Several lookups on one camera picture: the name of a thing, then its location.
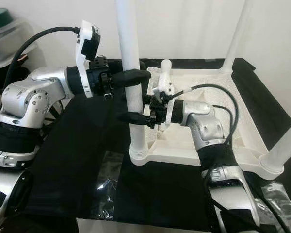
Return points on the clear tape cross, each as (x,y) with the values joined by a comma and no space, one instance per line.
(283,204)

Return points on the green pot lid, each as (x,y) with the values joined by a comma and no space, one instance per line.
(0,19)

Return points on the clear plastic storage container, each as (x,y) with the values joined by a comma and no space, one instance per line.
(12,46)

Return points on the white plastic children table top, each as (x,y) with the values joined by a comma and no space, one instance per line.
(237,141)

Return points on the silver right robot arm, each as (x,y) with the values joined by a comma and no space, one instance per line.
(203,121)

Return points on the clear tape strip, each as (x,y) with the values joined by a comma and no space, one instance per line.
(106,187)

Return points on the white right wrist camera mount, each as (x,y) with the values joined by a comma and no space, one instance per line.
(165,85)

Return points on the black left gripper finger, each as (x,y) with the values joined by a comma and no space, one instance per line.
(133,77)

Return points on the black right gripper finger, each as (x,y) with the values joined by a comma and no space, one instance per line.
(133,117)

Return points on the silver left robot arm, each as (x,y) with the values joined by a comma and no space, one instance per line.
(29,97)

